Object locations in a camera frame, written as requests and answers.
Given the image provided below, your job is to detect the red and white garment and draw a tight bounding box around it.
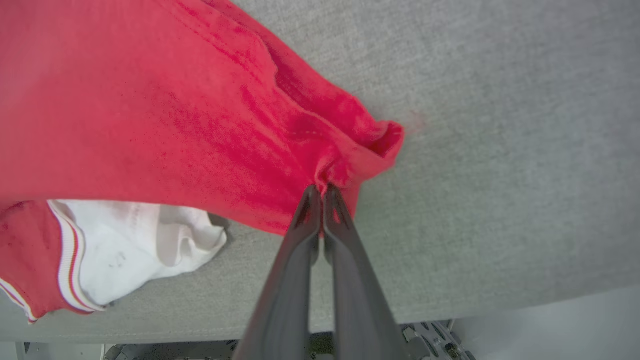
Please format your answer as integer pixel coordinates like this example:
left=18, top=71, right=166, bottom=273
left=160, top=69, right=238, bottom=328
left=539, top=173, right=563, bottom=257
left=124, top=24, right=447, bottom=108
left=0, top=0, right=405, bottom=325

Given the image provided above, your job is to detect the grey fabric sofa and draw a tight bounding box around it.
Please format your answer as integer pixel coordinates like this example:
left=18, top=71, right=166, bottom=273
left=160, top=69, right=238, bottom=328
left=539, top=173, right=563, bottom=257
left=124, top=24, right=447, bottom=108
left=0, top=0, right=640, bottom=346

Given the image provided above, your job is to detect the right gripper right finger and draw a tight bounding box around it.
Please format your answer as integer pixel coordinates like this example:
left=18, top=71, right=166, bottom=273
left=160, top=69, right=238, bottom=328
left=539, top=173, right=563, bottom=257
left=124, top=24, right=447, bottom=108
left=322, top=183, right=409, bottom=360

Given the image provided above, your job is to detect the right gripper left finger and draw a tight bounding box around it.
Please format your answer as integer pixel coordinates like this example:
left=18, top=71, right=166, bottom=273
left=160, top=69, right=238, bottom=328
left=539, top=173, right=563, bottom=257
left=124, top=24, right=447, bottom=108
left=231, top=184, right=324, bottom=360

